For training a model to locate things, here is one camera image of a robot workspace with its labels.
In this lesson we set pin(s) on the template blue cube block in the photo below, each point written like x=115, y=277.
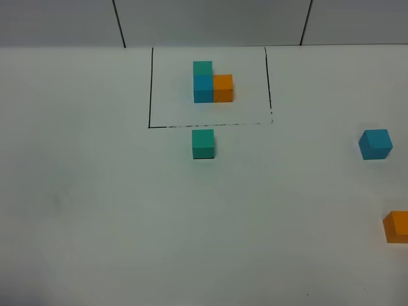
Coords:
x=203, y=88

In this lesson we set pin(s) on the template orange cube block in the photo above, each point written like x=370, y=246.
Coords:
x=223, y=88

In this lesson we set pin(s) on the template green cube block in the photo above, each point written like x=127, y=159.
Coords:
x=202, y=68

